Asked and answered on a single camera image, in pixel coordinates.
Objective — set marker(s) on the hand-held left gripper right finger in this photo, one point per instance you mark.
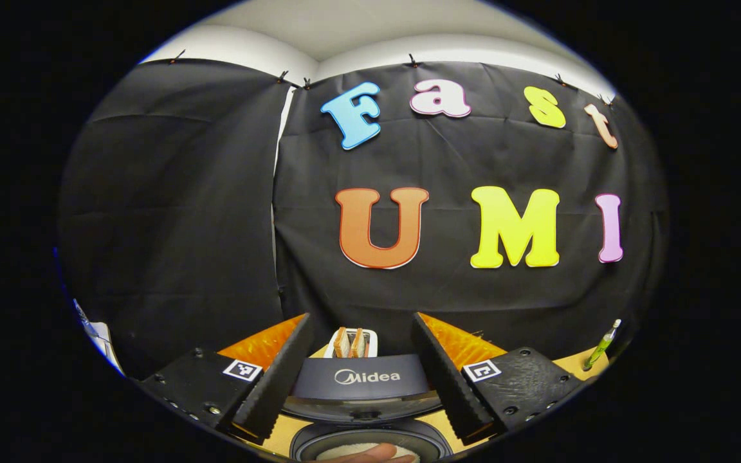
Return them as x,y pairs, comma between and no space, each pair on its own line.
448,379

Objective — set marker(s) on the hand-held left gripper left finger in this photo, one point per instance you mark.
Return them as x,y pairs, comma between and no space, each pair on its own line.
274,386

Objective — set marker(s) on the grey rice cooker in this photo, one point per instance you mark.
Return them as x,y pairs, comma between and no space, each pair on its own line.
364,389

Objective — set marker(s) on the white rice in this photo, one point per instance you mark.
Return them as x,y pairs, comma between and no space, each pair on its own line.
345,447

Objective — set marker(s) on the toast slice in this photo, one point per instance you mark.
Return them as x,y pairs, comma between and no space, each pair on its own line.
341,343
357,343

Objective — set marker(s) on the white toaster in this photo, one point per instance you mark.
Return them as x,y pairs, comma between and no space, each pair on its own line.
370,341

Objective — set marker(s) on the green label drink bottle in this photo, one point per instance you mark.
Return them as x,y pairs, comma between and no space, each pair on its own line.
599,350

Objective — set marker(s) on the black backdrop cloth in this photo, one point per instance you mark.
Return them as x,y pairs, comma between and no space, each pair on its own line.
184,225

